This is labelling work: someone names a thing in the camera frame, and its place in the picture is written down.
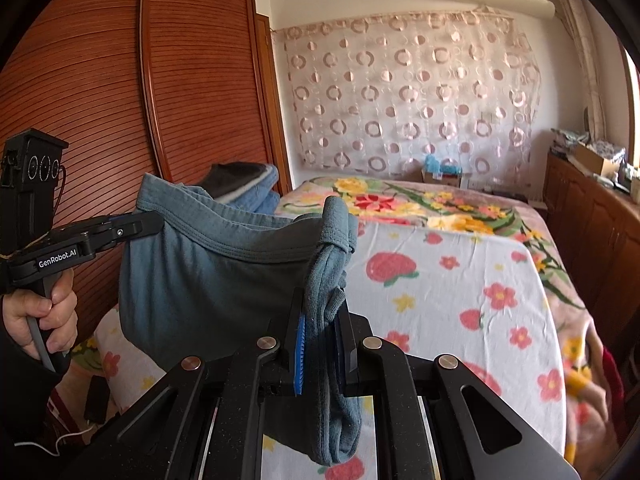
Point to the left hand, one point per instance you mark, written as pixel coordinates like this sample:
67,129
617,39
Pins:
56,315

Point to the blue plush toy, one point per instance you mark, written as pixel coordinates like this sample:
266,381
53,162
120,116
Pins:
436,167

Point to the window with wooden frame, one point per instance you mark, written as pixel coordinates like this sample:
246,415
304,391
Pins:
632,82

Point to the folded dark grey garment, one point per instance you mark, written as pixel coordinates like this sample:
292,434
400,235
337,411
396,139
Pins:
224,179

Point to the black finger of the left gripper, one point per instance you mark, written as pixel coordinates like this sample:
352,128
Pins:
126,227

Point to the white floral bed sheet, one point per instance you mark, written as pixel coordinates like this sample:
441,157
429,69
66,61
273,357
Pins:
476,297

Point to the sheer circle pattern curtain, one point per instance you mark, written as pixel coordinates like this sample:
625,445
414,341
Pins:
376,95

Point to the wooden slatted wardrobe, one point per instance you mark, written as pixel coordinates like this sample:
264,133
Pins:
136,87

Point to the long wooden sideboard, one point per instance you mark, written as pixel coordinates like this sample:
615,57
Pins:
597,233

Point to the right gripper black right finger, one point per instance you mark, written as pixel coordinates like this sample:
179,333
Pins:
352,330

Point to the cardboard box on sideboard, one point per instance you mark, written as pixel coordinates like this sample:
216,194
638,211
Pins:
600,157

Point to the folded light grey garment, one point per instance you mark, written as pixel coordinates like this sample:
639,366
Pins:
230,197

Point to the teal pants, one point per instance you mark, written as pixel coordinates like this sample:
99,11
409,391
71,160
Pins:
214,277

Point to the folded blue jeans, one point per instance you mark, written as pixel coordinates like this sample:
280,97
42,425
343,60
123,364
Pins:
262,198

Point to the floral pink blanket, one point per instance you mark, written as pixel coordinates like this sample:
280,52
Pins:
591,383

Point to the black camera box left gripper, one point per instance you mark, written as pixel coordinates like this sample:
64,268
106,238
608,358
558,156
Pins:
30,163

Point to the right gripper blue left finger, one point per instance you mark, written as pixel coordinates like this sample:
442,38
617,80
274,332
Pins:
299,350

